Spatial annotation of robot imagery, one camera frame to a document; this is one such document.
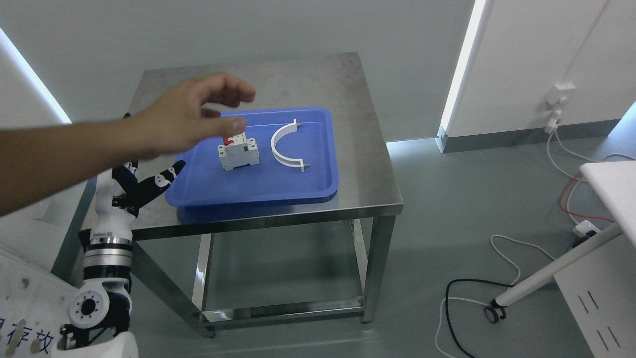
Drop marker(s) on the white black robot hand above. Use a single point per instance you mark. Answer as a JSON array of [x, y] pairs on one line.
[[120, 196]]

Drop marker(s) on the person's bare hand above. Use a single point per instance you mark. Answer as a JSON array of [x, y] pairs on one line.
[[178, 120]]

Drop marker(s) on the white circuit breaker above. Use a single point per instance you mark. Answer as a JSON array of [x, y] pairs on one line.
[[237, 151]]

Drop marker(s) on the person's bare forearm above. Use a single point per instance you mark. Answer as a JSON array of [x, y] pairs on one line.
[[36, 163]]

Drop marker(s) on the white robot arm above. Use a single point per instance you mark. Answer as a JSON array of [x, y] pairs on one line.
[[99, 313]]

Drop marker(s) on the stainless steel table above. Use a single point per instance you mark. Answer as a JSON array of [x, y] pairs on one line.
[[350, 178]]

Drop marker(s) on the white panel with lettering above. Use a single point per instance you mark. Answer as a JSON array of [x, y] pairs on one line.
[[33, 306]]

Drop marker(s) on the white plug adapter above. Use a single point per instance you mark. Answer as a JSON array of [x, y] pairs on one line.
[[553, 122]]

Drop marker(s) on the white power strip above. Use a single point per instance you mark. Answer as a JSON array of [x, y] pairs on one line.
[[585, 229]]

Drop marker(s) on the white rolling table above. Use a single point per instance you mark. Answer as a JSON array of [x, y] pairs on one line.
[[614, 183]]

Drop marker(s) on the white curved plastic bracket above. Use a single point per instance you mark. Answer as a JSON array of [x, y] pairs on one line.
[[279, 144]]

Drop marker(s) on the white wall socket box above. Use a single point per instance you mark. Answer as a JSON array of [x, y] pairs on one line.
[[560, 93]]

